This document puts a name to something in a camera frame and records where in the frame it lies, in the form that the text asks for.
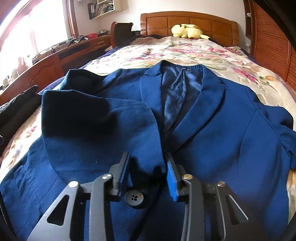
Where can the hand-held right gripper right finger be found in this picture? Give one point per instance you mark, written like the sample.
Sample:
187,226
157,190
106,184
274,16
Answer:
174,183

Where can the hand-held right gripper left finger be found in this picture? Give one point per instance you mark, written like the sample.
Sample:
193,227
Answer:
121,183

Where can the navy blue blazer jacket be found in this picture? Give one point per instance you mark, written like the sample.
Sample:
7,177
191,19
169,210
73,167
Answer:
208,129

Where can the black cloth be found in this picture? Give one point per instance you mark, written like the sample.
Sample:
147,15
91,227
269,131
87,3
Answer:
18,104

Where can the floral bed blanket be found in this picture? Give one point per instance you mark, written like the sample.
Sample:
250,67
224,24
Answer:
231,62

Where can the wooden desk cabinet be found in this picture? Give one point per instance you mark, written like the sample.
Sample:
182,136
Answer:
46,62

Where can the red basket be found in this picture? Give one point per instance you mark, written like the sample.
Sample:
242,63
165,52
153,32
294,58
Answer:
92,36

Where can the dark wooden chair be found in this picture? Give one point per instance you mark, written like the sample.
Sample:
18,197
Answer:
121,32

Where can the yellow plush toy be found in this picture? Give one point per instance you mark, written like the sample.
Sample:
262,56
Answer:
188,31

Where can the wooden bed headboard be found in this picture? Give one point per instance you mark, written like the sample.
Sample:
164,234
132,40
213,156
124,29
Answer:
198,26

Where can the window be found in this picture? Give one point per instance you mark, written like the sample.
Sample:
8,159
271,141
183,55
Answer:
27,27

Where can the white wall shelf with books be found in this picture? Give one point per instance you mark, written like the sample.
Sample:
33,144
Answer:
101,8

